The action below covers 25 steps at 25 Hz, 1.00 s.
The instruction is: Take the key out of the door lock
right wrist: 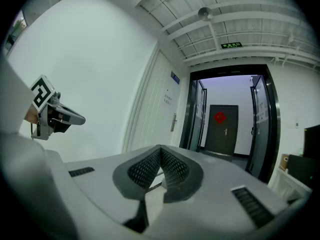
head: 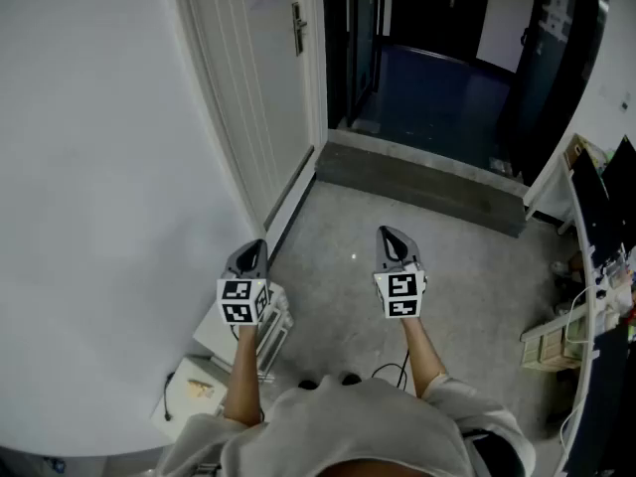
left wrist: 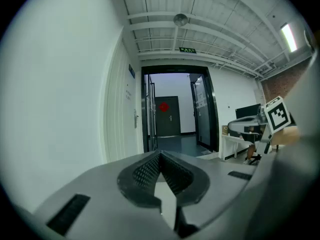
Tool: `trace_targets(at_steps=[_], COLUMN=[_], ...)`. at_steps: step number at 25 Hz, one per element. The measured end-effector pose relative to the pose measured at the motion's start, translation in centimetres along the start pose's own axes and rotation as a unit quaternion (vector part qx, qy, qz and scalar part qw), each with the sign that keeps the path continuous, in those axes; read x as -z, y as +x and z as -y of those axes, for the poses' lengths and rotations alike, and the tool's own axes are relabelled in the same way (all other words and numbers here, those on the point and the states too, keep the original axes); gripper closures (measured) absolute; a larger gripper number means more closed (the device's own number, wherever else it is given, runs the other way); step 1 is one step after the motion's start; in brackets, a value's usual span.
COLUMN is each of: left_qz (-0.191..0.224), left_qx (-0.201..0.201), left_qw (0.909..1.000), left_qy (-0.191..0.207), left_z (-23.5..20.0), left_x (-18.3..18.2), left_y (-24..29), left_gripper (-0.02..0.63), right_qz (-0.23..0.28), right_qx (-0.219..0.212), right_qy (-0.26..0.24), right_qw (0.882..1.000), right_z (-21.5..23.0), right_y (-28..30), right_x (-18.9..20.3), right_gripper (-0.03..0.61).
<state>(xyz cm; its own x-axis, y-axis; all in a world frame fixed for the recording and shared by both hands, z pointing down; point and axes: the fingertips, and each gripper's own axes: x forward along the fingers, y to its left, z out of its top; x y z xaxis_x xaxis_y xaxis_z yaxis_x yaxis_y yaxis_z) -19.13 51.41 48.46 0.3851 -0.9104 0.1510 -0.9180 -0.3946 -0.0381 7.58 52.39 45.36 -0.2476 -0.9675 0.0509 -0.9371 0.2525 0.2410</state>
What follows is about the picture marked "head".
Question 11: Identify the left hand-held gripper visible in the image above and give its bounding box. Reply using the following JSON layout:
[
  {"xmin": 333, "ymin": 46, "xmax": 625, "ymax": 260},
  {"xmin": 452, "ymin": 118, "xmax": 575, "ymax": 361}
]
[{"xmin": 216, "ymin": 238, "xmax": 273, "ymax": 326}]

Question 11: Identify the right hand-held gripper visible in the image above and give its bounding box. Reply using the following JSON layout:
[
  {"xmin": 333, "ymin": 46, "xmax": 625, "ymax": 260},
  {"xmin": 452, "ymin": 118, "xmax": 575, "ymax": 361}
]
[{"xmin": 373, "ymin": 225, "xmax": 429, "ymax": 320}]

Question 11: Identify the person's left forearm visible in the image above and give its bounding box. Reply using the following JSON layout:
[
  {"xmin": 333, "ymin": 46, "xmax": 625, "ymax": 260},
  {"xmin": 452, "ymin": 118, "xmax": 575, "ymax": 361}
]
[{"xmin": 223, "ymin": 322, "xmax": 265, "ymax": 428}]

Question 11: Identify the person's right forearm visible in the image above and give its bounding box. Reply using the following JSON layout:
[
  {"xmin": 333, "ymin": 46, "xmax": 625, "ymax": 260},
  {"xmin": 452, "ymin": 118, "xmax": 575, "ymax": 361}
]
[{"xmin": 398, "ymin": 315, "xmax": 449, "ymax": 400}]

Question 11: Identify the grey stone door step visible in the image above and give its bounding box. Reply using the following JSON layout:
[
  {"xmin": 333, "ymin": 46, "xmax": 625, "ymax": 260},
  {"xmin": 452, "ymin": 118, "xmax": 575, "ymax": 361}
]
[{"xmin": 314, "ymin": 140, "xmax": 529, "ymax": 239}]

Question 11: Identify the white door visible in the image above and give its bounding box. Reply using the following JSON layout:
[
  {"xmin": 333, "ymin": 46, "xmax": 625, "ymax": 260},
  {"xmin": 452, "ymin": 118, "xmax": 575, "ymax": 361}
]
[{"xmin": 171, "ymin": 0, "xmax": 330, "ymax": 234}]

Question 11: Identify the black corridor door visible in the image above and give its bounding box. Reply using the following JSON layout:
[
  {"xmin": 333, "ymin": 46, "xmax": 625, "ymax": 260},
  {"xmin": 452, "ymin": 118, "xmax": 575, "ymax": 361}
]
[{"xmin": 389, "ymin": 0, "xmax": 494, "ymax": 65}]

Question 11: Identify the white flat box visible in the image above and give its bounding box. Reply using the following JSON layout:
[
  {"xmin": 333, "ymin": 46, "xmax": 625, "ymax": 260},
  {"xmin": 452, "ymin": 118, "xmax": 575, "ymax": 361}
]
[{"xmin": 150, "ymin": 354, "xmax": 231, "ymax": 442}]

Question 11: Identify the person's grey shirt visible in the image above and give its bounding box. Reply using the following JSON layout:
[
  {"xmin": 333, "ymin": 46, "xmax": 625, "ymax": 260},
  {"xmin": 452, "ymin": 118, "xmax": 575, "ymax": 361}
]
[{"xmin": 156, "ymin": 375, "xmax": 538, "ymax": 477}]

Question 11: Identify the wooden crate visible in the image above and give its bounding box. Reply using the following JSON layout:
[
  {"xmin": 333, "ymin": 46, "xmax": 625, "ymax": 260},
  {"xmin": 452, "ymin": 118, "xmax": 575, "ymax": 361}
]
[{"xmin": 519, "ymin": 310, "xmax": 598, "ymax": 373}]

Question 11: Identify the white shelf rack with items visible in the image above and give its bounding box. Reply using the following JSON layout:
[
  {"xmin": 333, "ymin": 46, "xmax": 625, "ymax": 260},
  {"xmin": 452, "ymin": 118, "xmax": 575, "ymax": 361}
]
[{"xmin": 520, "ymin": 132, "xmax": 636, "ymax": 477}]

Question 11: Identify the black monitor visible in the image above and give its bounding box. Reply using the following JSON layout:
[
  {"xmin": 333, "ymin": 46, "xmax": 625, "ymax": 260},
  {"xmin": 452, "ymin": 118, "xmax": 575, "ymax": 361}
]
[{"xmin": 569, "ymin": 135, "xmax": 636, "ymax": 268}]

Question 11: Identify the black waist pack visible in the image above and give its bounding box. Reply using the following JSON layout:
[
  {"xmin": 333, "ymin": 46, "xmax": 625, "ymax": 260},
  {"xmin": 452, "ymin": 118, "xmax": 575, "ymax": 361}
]
[{"xmin": 466, "ymin": 428, "xmax": 529, "ymax": 477}]

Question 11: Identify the black floor cable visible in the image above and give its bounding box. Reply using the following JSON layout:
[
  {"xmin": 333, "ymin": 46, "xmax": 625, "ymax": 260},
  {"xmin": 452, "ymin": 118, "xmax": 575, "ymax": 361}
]
[{"xmin": 369, "ymin": 349, "xmax": 411, "ymax": 393}]

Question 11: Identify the silver door lock with handle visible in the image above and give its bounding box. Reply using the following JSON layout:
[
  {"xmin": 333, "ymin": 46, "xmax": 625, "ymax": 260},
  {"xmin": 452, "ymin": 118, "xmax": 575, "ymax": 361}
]
[{"xmin": 290, "ymin": 1, "xmax": 309, "ymax": 58}]

